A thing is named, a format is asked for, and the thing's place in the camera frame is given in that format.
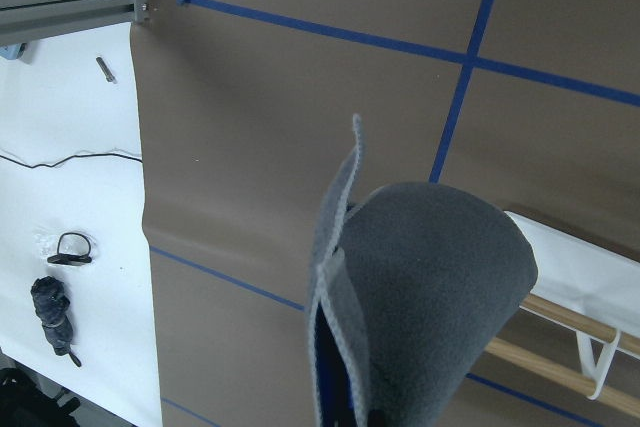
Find grey blue towel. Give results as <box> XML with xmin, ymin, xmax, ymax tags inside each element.
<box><xmin>306</xmin><ymin>117</ymin><xmax>538</xmax><ymax>426</ymax></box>

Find wooden white towel rack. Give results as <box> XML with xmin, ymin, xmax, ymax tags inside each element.
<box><xmin>486</xmin><ymin>212</ymin><xmax>639</xmax><ymax>418</ymax></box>

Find small metal bolt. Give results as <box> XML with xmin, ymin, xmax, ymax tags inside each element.
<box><xmin>96</xmin><ymin>57</ymin><xmax>115</xmax><ymax>83</ymax></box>

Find black folded umbrella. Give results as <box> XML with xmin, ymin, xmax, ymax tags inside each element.
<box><xmin>30</xmin><ymin>276</ymin><xmax>82</xmax><ymax>368</ymax></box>

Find black strap clip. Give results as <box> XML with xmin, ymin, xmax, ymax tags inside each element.
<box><xmin>46</xmin><ymin>231</ymin><xmax>93</xmax><ymax>266</ymax></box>

